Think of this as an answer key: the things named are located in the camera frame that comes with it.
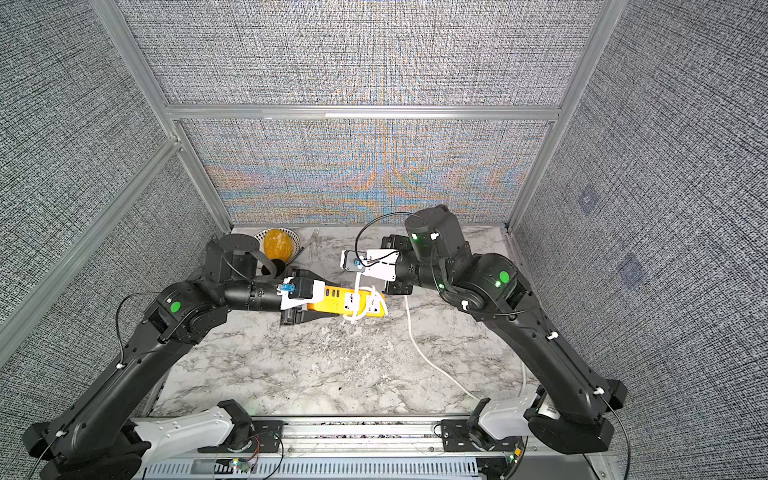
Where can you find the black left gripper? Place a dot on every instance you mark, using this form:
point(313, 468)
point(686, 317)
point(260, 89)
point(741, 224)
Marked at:
point(310, 316)

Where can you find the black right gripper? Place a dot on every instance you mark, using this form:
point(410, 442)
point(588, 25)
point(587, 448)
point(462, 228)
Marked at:
point(402, 289)

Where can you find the orange power strip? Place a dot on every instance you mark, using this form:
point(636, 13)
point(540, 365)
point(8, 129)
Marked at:
point(350, 303)

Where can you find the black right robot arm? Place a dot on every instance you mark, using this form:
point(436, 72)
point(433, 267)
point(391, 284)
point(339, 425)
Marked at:
point(567, 411)

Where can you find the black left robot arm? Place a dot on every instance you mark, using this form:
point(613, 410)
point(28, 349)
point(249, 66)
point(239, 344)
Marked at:
point(96, 437)

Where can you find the black cup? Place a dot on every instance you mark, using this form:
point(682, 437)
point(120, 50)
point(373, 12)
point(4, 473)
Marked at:
point(277, 265)

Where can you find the white patterned bowl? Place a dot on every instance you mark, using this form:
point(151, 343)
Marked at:
point(294, 236)

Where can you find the yellow mesh bagged fruit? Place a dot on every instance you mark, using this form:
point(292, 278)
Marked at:
point(278, 245)

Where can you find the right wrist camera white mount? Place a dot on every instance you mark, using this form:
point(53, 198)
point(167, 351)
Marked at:
point(375, 263)

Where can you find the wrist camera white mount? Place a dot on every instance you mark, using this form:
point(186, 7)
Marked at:
point(375, 263)
point(295, 292)

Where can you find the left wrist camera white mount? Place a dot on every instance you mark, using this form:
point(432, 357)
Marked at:
point(295, 292)

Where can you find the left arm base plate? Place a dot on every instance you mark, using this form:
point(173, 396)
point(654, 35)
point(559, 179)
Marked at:
point(247, 435)

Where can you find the aluminium front rail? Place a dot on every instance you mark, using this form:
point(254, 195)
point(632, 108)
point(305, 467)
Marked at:
point(360, 433)

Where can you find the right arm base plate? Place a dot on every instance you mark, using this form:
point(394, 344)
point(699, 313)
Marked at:
point(468, 436)

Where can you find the white slotted cable duct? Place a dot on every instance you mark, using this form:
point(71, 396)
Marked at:
point(315, 468)

